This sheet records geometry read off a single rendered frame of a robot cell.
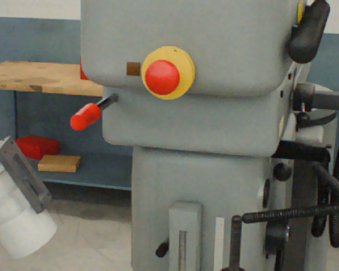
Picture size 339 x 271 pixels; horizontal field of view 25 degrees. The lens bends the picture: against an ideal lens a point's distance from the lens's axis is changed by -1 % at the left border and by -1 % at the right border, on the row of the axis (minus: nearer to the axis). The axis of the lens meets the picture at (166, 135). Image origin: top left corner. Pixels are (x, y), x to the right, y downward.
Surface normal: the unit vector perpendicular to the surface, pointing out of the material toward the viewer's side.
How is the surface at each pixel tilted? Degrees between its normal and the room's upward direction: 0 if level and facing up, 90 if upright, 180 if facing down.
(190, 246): 90
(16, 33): 90
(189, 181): 90
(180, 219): 90
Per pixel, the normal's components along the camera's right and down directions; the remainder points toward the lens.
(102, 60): -0.51, 0.23
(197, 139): -0.24, 0.26
